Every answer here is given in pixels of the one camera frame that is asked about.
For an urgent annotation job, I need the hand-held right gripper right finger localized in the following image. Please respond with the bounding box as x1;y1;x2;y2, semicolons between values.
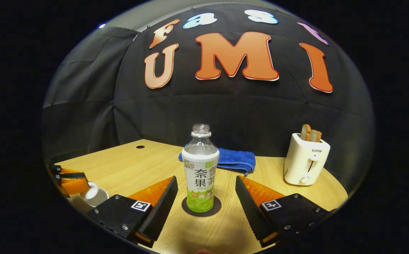
235;176;337;248

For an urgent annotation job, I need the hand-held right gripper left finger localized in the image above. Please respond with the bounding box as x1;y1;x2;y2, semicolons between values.
88;176;179;248

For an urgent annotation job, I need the white teacup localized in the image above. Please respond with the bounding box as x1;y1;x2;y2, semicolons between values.
80;189;109;208

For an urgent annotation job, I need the dark round coaster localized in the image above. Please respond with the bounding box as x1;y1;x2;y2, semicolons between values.
182;196;222;217

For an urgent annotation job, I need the clear water bottle green label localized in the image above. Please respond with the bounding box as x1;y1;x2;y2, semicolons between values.
181;123;220;213

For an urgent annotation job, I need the white saucer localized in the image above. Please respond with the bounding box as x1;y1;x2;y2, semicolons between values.
69;195;95;213

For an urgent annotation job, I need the blue towel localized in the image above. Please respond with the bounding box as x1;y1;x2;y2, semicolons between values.
178;147;256;176

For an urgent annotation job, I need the white toaster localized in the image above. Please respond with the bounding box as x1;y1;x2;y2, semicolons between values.
284;133;331;186

